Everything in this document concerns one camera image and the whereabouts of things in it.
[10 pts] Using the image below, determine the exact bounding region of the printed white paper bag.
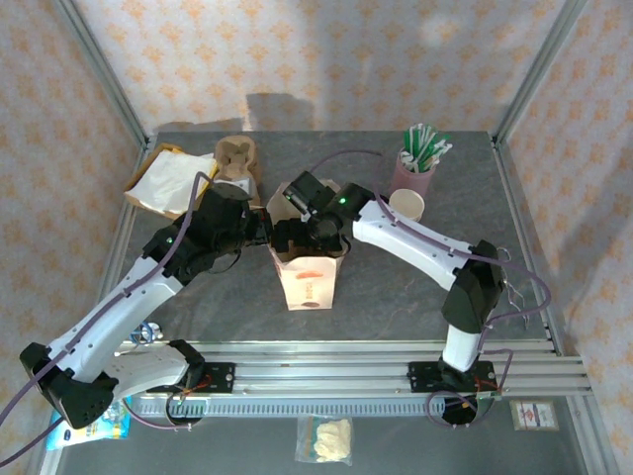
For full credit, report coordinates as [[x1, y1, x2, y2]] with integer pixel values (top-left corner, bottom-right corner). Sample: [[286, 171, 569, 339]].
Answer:
[[265, 180, 348, 313]]

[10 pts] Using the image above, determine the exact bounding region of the brown cardboard napkin box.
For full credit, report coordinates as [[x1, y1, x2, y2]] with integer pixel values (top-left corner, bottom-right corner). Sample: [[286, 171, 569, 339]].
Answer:
[[122, 142, 222, 223]]

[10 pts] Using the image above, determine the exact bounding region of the stack of white napkins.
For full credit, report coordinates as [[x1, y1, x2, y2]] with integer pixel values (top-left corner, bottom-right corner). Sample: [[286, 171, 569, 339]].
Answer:
[[127, 147, 217, 215]]

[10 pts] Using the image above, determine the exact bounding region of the stack of paper cups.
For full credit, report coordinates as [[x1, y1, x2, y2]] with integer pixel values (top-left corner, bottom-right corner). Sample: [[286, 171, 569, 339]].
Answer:
[[389, 189, 426, 224]]

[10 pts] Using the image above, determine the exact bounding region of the pink straw holder cup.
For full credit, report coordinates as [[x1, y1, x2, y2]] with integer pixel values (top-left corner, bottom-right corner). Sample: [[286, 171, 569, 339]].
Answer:
[[393, 150, 437, 197]]

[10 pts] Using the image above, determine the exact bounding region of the clear bag of pale snacks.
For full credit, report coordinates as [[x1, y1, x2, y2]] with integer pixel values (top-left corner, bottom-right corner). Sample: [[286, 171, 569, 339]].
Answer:
[[295, 415, 355, 466]]

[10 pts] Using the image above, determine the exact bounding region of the blue white snack packet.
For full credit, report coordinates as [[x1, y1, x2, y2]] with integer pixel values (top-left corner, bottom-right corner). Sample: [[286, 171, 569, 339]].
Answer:
[[45, 393, 135, 452]]

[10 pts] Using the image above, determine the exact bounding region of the small brown framed sachet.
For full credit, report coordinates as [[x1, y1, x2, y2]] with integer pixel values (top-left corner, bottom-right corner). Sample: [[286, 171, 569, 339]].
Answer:
[[508, 399, 561, 431]]

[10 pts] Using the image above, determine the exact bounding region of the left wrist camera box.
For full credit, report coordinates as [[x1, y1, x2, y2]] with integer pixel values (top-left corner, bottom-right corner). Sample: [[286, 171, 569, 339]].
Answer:
[[225, 178, 262, 208]]

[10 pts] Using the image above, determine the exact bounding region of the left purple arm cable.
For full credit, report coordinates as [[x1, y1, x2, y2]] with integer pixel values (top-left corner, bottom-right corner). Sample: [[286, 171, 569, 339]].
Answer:
[[0, 170, 214, 466]]

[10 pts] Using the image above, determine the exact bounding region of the aluminium table side rail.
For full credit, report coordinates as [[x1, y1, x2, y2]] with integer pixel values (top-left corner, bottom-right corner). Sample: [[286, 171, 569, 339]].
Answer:
[[491, 138, 622, 475], [29, 141, 152, 475]]

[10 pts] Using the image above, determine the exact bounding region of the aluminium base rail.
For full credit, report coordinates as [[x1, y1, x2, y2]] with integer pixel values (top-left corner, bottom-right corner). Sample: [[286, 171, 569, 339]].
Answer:
[[52, 339, 593, 397]]

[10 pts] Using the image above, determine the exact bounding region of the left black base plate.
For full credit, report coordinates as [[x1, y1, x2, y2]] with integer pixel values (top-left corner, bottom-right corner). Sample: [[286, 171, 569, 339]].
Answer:
[[145, 361, 236, 395]]

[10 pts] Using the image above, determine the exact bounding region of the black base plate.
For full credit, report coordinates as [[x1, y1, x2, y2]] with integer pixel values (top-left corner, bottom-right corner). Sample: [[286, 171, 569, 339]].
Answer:
[[145, 361, 236, 395], [407, 360, 499, 396]]

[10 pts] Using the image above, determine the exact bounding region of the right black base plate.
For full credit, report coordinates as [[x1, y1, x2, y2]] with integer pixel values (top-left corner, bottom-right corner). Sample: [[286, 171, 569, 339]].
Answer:
[[407, 360, 499, 396]]

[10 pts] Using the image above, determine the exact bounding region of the grey slotted cable duct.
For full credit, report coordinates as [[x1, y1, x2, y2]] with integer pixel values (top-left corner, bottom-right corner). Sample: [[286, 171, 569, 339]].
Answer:
[[129, 395, 484, 418]]

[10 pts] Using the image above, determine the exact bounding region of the aluminium frame post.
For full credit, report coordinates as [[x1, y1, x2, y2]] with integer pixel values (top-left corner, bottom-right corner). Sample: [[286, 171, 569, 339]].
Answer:
[[51, 0, 150, 152], [492, 0, 589, 149]]

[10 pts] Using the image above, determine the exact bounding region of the bent metal wire hook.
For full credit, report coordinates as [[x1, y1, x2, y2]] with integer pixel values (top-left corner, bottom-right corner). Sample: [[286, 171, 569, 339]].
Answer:
[[497, 245, 534, 328]]

